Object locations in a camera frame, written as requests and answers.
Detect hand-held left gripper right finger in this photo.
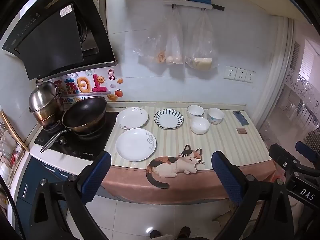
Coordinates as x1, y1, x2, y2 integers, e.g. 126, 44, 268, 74
211, 151, 295, 240

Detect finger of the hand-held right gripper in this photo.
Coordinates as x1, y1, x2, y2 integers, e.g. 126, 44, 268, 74
269, 143, 308, 178
295, 141, 320, 163

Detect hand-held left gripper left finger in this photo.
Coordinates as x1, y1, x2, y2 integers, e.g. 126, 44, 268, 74
29, 151, 112, 240

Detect plain white bowl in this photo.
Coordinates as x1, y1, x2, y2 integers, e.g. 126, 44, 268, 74
190, 116, 210, 135
187, 104, 205, 119

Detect white bowl with dots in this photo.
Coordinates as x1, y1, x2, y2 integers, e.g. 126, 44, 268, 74
207, 108, 225, 125

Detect white plate with sprig print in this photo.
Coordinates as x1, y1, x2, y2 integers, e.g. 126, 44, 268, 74
116, 107, 149, 130

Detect blue striped white plate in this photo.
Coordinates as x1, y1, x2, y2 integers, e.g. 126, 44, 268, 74
154, 108, 185, 130

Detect striped cat print tablecloth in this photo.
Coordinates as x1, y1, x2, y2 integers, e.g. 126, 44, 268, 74
100, 105, 278, 205

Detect black glass stove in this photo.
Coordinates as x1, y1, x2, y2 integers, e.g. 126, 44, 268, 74
34, 111, 120, 159

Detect blue smartphone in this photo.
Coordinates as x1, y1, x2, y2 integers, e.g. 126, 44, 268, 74
232, 110, 250, 126

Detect patterned glass sliding door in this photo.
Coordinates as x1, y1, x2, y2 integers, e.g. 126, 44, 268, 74
259, 20, 320, 153

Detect blue kitchen cabinet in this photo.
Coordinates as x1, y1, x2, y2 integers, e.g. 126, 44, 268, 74
15, 155, 83, 220

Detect person's right shoe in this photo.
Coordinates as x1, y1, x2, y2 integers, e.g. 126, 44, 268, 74
177, 226, 192, 239

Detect stainless steel steamer pot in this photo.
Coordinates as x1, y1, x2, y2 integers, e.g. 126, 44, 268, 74
29, 81, 65, 128

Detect wooden cutting board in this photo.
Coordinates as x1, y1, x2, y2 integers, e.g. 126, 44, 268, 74
0, 110, 30, 152

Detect clear plastic bag with tofu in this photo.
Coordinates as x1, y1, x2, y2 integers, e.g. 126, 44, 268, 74
185, 9, 219, 71

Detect clear plastic bag with buns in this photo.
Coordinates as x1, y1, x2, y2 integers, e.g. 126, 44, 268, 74
165, 6, 185, 66

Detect clear plastic bag with fritters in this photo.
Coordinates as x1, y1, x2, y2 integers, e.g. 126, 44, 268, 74
134, 12, 167, 64

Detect black range hood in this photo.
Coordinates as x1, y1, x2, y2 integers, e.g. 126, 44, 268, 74
2, 0, 118, 81

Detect black wok with steel handle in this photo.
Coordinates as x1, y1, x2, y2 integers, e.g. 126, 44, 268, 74
40, 96, 107, 153

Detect white wall socket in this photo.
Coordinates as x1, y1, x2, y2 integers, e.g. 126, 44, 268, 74
244, 70, 256, 83
236, 67, 247, 82
224, 65, 237, 81

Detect black cable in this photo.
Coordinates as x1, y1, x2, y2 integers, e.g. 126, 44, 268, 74
0, 175, 23, 240

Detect colourful festive wall stickers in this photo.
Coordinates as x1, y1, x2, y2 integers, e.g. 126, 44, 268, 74
51, 72, 108, 98

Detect white wall hook rail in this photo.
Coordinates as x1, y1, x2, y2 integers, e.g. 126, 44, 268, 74
164, 0, 213, 12

